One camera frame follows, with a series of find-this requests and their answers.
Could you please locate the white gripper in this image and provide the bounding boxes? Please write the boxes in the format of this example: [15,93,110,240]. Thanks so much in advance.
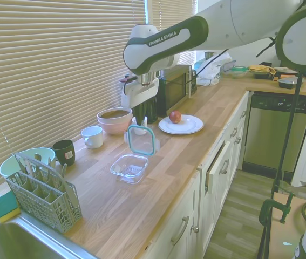
[121,77,159,127]

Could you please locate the clear lid with teal seal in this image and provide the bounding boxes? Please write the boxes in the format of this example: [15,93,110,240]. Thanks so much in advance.
[123,124,161,157]

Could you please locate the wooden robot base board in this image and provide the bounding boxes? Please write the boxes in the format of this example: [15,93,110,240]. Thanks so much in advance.
[263,188,306,259]

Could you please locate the clear glass food container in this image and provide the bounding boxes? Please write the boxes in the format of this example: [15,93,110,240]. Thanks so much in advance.
[110,154,149,185]

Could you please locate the blue lidded plastic container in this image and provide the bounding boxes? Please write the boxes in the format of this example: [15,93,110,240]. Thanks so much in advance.
[220,60,236,75]

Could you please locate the black takeaway container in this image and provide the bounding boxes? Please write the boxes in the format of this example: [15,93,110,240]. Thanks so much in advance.
[276,77,299,89]

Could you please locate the grey bowl with brown inside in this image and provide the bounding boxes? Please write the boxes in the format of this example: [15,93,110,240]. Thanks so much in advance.
[96,107,133,125]

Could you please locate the pink bowl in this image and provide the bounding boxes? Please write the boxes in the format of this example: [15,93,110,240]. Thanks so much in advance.
[98,118,132,135]

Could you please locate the red apple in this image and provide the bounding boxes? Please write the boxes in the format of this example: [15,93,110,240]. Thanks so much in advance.
[169,110,182,124]

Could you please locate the black microwave oven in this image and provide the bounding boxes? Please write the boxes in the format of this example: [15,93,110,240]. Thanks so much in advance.
[147,64,198,124]

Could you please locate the white dinner plate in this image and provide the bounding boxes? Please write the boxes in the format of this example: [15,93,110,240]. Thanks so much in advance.
[158,114,205,135]

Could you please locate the white plastic bag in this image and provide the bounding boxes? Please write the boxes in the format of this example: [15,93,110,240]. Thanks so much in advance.
[194,52,233,87]

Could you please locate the black plastic cup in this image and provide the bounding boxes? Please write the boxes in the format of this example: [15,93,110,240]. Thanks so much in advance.
[52,139,76,167]

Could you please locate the beige window blind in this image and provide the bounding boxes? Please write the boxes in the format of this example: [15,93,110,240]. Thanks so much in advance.
[151,0,198,65]
[0,0,147,194]

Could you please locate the green lidded glass bowl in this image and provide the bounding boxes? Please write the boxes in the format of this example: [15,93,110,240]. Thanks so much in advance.
[230,65,249,79]

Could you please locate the white kitchen base cabinet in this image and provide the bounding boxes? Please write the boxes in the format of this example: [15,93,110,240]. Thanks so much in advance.
[141,93,253,259]

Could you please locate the yellow cloth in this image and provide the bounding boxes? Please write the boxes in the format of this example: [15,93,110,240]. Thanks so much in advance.
[248,64,276,76]

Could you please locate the grey plastic cutlery basket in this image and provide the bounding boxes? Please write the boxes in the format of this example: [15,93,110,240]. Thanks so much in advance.
[5,153,83,234]

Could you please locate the light green bowl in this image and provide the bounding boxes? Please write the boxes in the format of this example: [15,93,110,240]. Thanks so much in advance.
[0,147,57,179]

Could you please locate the stacked white plates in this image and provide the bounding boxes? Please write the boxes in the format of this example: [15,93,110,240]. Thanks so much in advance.
[273,66,301,77]

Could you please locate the green metal clamp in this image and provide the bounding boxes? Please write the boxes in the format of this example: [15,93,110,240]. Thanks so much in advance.
[259,191,295,233]

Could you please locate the yellow green sponge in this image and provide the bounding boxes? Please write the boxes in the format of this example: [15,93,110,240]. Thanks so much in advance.
[0,190,21,224]

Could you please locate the stainless steel double sink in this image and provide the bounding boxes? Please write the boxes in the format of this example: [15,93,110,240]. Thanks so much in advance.
[0,215,99,259]

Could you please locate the black camera stand pole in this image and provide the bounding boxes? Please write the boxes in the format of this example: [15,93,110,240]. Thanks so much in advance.
[273,71,304,194]

